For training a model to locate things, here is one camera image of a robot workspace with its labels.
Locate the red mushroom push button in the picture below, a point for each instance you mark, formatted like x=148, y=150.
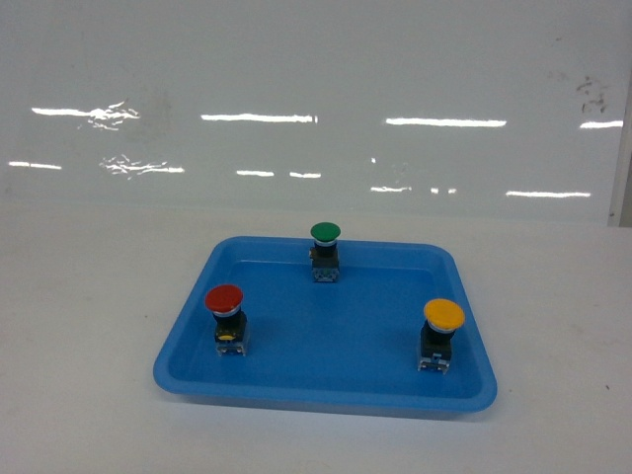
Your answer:
x=231, y=333

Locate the yellow mushroom push button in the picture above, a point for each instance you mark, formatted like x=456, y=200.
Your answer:
x=443, y=317

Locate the green mushroom push button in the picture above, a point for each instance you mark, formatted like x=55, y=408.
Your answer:
x=324, y=255

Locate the blue plastic tray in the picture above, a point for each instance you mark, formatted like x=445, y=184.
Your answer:
x=347, y=347

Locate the white whiteboard panel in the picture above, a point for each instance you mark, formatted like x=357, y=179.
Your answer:
x=508, y=110

